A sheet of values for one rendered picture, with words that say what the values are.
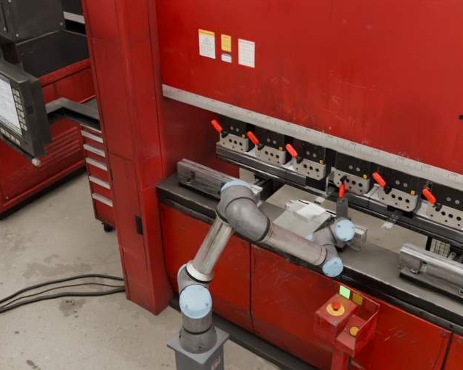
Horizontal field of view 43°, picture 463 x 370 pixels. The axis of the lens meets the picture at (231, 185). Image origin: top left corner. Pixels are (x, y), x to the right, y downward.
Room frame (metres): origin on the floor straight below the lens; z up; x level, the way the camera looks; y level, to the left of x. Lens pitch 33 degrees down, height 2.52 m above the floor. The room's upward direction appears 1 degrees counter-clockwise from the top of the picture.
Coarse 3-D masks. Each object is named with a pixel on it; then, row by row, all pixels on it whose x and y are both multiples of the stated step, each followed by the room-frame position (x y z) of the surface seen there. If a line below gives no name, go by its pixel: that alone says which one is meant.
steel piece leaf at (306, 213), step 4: (304, 208) 2.13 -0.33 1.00; (308, 208) 2.13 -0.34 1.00; (312, 208) 2.13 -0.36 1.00; (292, 212) 2.09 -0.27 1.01; (296, 212) 2.08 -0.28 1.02; (300, 212) 2.10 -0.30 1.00; (304, 212) 2.10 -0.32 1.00; (308, 212) 2.10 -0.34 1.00; (312, 212) 2.10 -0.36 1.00; (316, 212) 2.10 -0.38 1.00; (320, 212) 2.10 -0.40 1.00; (296, 216) 2.08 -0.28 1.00; (300, 216) 2.06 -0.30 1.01; (304, 216) 2.08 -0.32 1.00; (308, 216) 2.08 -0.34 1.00; (312, 216) 2.07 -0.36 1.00; (316, 216) 2.07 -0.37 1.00; (304, 220) 2.04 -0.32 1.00; (308, 220) 2.04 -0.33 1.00
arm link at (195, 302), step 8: (184, 288) 1.65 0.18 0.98; (192, 288) 1.62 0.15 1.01; (200, 288) 1.62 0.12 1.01; (184, 296) 1.58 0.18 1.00; (192, 296) 1.58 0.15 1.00; (200, 296) 1.58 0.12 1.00; (208, 296) 1.58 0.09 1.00; (184, 304) 1.55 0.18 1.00; (192, 304) 1.55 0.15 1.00; (200, 304) 1.55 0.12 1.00; (208, 304) 1.56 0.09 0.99; (184, 312) 1.54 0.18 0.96; (192, 312) 1.53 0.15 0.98; (200, 312) 1.53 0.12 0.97; (208, 312) 1.55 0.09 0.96; (184, 320) 1.54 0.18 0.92; (192, 320) 1.53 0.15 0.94; (200, 320) 1.53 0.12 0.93; (208, 320) 1.55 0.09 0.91; (192, 328) 1.53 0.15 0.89; (200, 328) 1.53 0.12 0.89
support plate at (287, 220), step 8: (288, 208) 2.14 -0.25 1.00; (296, 208) 2.14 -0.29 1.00; (280, 216) 2.08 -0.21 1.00; (288, 216) 2.08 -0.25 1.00; (320, 216) 2.08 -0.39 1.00; (328, 216) 2.08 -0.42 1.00; (280, 224) 2.02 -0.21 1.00; (288, 224) 2.02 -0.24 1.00; (296, 224) 2.02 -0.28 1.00; (304, 224) 2.02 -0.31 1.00; (312, 224) 2.02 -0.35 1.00; (320, 224) 2.02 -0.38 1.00; (296, 232) 1.96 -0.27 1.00; (304, 232) 1.96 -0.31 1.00; (312, 232) 1.96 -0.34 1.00
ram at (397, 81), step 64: (192, 0) 2.50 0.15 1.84; (256, 0) 2.30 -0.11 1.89; (320, 0) 2.13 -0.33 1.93; (384, 0) 1.99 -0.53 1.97; (448, 0) 1.86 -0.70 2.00; (192, 64) 2.51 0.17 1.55; (256, 64) 2.30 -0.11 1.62; (320, 64) 2.12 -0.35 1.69; (384, 64) 1.97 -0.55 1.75; (448, 64) 1.84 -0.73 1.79; (320, 128) 2.11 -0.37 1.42; (384, 128) 1.95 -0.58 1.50; (448, 128) 1.81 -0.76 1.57
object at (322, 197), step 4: (332, 172) 2.39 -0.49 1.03; (332, 176) 2.35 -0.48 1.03; (332, 180) 2.32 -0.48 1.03; (328, 184) 2.31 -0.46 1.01; (332, 184) 2.30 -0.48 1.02; (328, 188) 2.29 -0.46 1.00; (332, 188) 2.29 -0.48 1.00; (336, 188) 2.29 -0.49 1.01; (328, 192) 2.25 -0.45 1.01; (332, 192) 2.26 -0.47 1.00; (320, 196) 2.23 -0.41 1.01; (324, 196) 2.22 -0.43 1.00; (328, 196) 2.22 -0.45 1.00; (316, 200) 2.19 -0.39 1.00; (320, 200) 2.19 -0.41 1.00; (324, 200) 2.20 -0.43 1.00; (320, 204) 2.17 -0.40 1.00
